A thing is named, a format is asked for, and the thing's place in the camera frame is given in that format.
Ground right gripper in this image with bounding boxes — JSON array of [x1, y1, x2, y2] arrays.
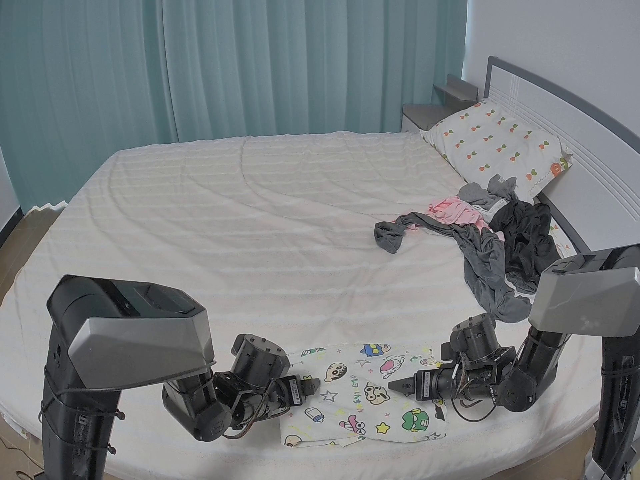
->
[[388, 367, 460, 402]]

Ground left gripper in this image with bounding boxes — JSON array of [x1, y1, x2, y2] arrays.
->
[[270, 374, 322, 411]]

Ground white printed pyjama top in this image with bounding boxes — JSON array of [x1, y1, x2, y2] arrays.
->
[[280, 342, 448, 450]]

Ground pile of clothes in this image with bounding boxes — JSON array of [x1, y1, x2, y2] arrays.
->
[[373, 174, 563, 325]]

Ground bed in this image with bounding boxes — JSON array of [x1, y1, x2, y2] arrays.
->
[[0, 55, 640, 480]]

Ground pink garment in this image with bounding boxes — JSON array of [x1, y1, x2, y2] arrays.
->
[[426, 195, 504, 242]]

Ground white printed pillow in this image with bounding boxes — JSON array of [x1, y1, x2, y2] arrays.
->
[[421, 99, 575, 200]]

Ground grey bedside table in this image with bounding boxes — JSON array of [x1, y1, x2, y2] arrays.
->
[[401, 74, 480, 135]]

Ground blue-green curtain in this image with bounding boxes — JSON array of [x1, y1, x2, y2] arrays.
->
[[0, 0, 472, 210]]

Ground black cable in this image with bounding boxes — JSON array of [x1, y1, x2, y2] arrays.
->
[[221, 392, 287, 441], [449, 390, 502, 425], [38, 359, 218, 423]]

